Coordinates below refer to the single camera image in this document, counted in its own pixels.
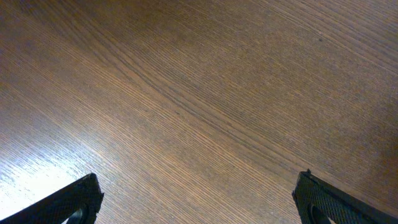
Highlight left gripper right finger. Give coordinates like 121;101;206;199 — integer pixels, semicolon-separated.
292;170;397;224

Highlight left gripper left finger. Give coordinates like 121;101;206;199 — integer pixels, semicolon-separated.
1;173;104;224

